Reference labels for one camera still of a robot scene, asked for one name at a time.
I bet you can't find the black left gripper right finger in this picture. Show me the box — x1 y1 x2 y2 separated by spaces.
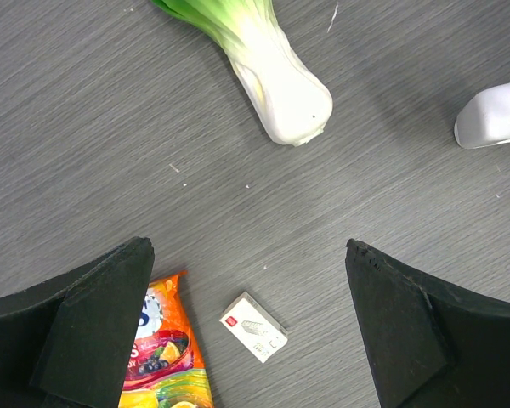
345 239 510 407

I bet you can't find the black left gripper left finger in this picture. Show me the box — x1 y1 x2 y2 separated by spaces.
0 237 155 407

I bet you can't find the staples box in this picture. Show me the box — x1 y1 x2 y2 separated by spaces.
219 292 288 363

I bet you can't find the white stapler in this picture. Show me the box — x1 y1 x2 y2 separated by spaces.
454 83 510 149

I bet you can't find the colourful snack packet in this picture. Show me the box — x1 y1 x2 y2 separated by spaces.
118 271 214 408

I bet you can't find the green bok choy toy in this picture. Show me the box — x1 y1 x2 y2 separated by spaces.
156 0 333 146

